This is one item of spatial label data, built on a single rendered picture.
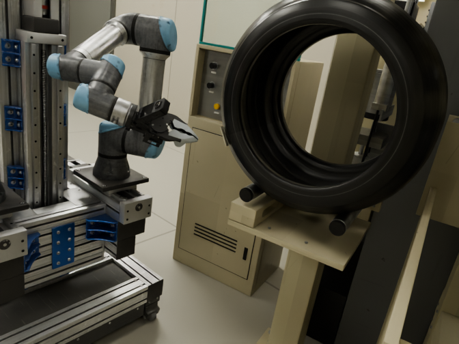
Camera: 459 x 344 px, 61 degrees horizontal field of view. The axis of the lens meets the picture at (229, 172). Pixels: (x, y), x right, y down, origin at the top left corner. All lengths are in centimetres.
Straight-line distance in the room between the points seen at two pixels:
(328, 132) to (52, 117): 100
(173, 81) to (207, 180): 350
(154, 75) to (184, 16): 389
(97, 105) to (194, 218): 124
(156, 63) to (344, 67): 68
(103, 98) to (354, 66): 80
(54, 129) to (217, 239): 107
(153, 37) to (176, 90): 396
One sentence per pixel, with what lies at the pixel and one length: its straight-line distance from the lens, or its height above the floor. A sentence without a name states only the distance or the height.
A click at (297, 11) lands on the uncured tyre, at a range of 105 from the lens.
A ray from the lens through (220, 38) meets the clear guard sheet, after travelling 204.
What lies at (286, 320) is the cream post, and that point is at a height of 26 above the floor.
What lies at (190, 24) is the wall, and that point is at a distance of 529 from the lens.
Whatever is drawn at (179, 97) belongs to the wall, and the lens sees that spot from 541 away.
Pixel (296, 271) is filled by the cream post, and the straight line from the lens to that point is 163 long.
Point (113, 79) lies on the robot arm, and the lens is 120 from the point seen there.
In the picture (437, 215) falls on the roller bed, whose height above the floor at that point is 92.
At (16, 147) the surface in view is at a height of 83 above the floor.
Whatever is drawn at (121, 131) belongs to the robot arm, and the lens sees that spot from 160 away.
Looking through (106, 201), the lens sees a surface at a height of 64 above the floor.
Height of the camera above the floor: 134
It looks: 19 degrees down
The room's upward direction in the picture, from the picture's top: 9 degrees clockwise
